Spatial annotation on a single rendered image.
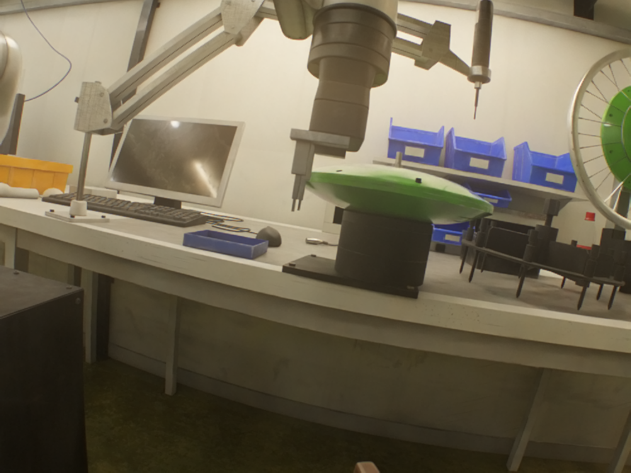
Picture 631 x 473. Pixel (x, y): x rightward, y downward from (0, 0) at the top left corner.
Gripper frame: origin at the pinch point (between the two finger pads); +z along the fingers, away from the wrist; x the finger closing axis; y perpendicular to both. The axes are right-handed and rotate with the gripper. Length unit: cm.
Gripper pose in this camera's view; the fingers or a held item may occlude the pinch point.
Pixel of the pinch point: (296, 210)
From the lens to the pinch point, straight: 30.6
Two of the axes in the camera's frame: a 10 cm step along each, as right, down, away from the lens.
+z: -1.6, 9.9, 0.6
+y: 9.9, 1.6, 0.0
